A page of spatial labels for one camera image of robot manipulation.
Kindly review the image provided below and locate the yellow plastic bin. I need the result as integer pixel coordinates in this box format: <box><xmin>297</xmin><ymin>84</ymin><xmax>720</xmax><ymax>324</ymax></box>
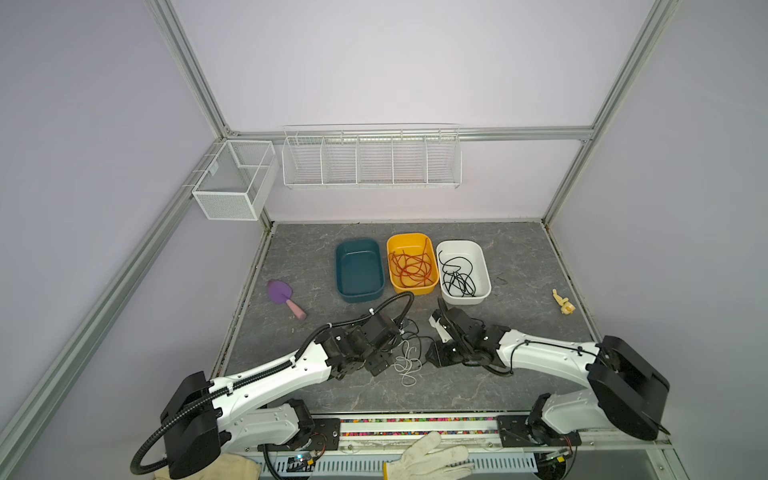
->
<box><xmin>386</xmin><ymin>233</ymin><xmax>439</xmax><ymax>296</ymax></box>

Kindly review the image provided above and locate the small white mesh basket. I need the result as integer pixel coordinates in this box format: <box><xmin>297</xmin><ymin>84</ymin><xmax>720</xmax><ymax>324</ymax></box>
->
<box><xmin>192</xmin><ymin>140</ymin><xmax>279</xmax><ymax>221</ymax></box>

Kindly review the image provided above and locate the white plastic bin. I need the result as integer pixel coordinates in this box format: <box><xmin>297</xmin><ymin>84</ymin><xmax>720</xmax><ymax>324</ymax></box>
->
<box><xmin>436</xmin><ymin>240</ymin><xmax>492</xmax><ymax>306</ymax></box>

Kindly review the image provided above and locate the red cable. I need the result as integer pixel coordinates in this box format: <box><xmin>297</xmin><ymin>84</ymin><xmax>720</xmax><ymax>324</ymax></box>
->
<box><xmin>388</xmin><ymin>236</ymin><xmax>436</xmax><ymax>289</ymax></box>

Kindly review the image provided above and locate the cream work glove left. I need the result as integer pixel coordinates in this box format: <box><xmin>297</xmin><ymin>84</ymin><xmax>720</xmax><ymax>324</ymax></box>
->
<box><xmin>182</xmin><ymin>453</ymin><xmax>262</xmax><ymax>480</ymax></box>

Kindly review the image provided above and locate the black cable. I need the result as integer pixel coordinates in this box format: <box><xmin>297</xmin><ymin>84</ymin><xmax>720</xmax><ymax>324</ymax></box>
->
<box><xmin>437</xmin><ymin>250</ymin><xmax>479</xmax><ymax>299</ymax></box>

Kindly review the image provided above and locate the beige toy figure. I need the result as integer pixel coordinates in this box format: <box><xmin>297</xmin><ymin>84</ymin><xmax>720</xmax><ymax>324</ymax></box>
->
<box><xmin>552</xmin><ymin>289</ymin><xmax>576</xmax><ymax>315</ymax></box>

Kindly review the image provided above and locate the purple pink scoop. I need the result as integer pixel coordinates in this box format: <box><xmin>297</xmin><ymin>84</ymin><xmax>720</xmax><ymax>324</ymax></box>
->
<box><xmin>267</xmin><ymin>279</ymin><xmax>307</xmax><ymax>320</ymax></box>

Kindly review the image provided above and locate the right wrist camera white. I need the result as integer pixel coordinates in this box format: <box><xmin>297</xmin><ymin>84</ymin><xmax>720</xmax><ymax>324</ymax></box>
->
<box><xmin>429</xmin><ymin>310</ymin><xmax>454</xmax><ymax>344</ymax></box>

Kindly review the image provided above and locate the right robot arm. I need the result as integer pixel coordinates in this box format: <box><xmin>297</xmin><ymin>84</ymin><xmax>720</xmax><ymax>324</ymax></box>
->
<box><xmin>426</xmin><ymin>301</ymin><xmax>670</xmax><ymax>446</ymax></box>

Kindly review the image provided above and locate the white work glove centre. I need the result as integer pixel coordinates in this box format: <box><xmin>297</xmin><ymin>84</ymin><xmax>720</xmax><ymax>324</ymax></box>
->
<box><xmin>382</xmin><ymin>432</ymin><xmax>474</xmax><ymax>480</ymax></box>

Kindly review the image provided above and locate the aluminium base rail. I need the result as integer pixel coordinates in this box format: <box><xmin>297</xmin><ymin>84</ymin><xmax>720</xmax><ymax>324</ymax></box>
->
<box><xmin>227</xmin><ymin>409</ymin><xmax>673</xmax><ymax>457</ymax></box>

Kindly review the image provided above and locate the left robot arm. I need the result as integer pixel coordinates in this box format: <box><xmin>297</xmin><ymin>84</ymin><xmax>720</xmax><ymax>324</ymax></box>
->
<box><xmin>130</xmin><ymin>292</ymin><xmax>415</xmax><ymax>479</ymax></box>

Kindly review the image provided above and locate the cable bundle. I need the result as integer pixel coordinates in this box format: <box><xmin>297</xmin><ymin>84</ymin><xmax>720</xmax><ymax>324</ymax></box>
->
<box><xmin>392</xmin><ymin>320</ymin><xmax>436</xmax><ymax>388</ymax></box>

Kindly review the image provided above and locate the long white wire basket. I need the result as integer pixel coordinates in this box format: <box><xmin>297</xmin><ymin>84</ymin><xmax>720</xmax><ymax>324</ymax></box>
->
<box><xmin>281</xmin><ymin>123</ymin><xmax>463</xmax><ymax>189</ymax></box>

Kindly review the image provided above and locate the teal plastic bin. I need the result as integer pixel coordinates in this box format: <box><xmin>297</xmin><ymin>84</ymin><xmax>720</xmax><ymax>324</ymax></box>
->
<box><xmin>335</xmin><ymin>238</ymin><xmax>385</xmax><ymax>303</ymax></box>

